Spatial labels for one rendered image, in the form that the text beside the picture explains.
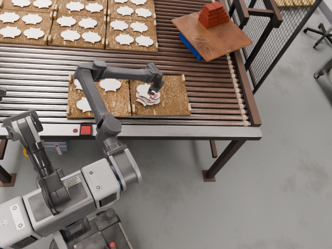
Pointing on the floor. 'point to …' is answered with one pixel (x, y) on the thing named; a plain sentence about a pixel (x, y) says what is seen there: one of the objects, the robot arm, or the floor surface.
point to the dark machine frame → (271, 9)
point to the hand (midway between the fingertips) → (154, 93)
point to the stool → (321, 33)
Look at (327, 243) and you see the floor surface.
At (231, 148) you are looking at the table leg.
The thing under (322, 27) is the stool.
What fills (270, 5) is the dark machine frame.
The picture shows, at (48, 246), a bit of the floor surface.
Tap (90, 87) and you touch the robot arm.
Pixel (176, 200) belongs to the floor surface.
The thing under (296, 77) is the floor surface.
